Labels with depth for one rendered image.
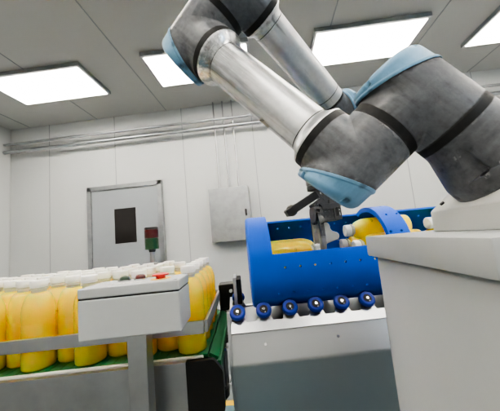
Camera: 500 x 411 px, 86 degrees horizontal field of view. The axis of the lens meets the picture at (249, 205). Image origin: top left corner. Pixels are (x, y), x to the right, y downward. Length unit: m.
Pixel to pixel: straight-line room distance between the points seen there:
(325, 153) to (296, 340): 0.55
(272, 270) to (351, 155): 0.43
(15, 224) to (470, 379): 5.84
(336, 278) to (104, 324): 0.58
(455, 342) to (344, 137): 0.30
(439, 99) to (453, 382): 0.37
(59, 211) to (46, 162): 0.88
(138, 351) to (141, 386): 0.07
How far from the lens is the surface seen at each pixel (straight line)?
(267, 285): 0.78
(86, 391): 0.83
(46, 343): 0.87
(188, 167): 4.50
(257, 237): 0.78
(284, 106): 0.49
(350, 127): 0.46
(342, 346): 0.86
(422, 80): 0.48
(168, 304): 0.59
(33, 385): 0.88
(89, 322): 0.65
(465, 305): 0.40
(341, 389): 0.94
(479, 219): 0.49
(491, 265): 0.33
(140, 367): 0.67
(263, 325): 0.82
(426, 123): 0.47
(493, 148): 0.48
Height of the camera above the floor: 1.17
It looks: 7 degrees up
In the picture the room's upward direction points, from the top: 5 degrees counter-clockwise
